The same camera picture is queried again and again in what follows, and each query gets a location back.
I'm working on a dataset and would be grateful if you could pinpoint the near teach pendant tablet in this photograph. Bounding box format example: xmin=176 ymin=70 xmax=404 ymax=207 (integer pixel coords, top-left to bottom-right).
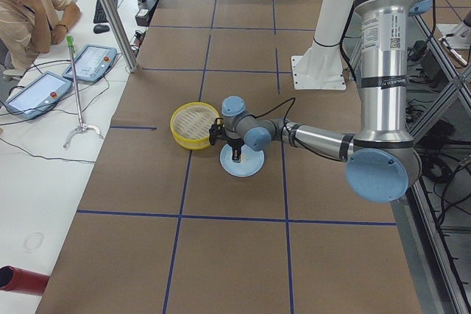
xmin=4 ymin=71 xmax=72 ymax=119

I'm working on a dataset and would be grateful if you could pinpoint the reacher grabber tool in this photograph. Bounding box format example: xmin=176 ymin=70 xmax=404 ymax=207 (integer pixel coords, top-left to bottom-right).
xmin=63 ymin=35 xmax=104 ymax=149

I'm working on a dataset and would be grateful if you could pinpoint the teach pendant tablet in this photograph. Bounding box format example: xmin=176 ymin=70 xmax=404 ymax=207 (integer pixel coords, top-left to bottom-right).
xmin=4 ymin=71 xmax=72 ymax=119
xmin=69 ymin=44 xmax=117 ymax=83

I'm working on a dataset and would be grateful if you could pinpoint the aluminium frame post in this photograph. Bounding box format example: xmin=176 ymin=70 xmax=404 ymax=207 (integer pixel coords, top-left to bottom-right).
xmin=100 ymin=0 xmax=138 ymax=73

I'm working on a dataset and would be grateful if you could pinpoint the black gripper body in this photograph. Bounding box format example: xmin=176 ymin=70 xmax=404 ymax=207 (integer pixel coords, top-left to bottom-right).
xmin=227 ymin=139 xmax=244 ymax=149

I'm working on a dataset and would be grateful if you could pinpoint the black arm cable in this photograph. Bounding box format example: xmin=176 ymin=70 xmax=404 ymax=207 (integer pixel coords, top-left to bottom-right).
xmin=253 ymin=97 xmax=297 ymax=120

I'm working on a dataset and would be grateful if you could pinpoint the black computer mouse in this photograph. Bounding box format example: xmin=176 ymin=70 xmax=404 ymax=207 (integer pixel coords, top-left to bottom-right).
xmin=93 ymin=24 xmax=110 ymax=34

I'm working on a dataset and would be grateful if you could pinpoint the yellow bamboo steamer basket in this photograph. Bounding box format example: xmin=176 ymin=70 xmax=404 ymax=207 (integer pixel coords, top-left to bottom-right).
xmin=170 ymin=102 xmax=219 ymax=150

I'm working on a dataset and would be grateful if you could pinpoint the black keyboard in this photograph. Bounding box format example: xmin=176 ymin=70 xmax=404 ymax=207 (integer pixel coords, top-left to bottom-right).
xmin=93 ymin=0 xmax=120 ymax=24

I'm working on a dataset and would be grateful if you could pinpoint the seated person beige shirt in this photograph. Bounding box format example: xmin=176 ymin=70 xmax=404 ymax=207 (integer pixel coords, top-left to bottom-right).
xmin=1 ymin=0 xmax=81 ymax=70

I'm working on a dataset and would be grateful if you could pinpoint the light blue plate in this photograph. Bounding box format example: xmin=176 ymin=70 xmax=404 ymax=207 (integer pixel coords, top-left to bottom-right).
xmin=219 ymin=144 xmax=265 ymax=177

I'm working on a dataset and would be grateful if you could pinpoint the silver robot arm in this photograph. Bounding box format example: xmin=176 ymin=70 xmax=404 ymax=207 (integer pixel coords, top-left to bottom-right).
xmin=210 ymin=0 xmax=433 ymax=203

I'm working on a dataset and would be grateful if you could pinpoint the red cylinder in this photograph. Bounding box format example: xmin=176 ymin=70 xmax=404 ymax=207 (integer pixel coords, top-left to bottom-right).
xmin=1 ymin=265 xmax=49 ymax=296

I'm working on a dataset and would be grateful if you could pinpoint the far teach pendant tablet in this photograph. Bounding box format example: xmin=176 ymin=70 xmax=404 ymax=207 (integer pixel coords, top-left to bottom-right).
xmin=69 ymin=44 xmax=117 ymax=83

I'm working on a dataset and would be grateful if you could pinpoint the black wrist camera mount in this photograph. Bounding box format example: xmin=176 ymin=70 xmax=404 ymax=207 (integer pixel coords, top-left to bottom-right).
xmin=209 ymin=117 xmax=225 ymax=146

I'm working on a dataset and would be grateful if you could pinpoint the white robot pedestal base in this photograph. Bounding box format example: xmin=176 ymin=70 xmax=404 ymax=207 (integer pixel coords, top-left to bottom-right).
xmin=291 ymin=0 xmax=353 ymax=90

